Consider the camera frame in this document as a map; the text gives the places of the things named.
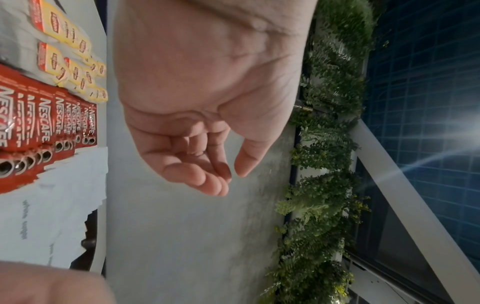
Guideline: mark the person's left hand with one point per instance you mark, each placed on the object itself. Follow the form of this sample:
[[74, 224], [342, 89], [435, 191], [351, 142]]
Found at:
[[206, 74]]

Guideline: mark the large glass window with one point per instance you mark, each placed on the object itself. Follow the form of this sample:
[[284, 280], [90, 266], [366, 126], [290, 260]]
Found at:
[[423, 74]]

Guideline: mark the green plant wall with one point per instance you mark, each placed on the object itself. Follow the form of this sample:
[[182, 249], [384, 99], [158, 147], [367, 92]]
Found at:
[[322, 178]]

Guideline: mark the person's right hand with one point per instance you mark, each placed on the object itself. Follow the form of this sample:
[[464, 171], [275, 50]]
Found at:
[[45, 285]]

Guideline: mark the brown plastic tray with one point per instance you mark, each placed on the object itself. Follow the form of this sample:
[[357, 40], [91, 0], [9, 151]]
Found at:
[[92, 225]]

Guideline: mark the row of red Nescafe sachets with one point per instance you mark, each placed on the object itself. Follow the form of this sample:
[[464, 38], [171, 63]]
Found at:
[[33, 118]]

